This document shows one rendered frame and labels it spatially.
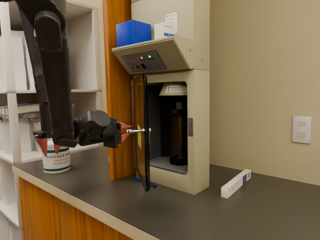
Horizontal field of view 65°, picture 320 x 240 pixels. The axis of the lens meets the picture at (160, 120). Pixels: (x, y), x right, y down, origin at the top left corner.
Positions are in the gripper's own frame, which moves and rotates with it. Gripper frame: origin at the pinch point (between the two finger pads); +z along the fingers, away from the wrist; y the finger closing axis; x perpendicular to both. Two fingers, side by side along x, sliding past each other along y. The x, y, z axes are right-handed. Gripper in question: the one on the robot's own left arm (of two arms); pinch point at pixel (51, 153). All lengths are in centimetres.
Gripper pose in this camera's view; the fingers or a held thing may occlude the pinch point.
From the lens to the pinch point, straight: 108.8
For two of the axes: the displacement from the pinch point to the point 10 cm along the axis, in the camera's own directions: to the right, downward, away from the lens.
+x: -7.5, -0.6, 6.6
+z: 0.3, 9.9, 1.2
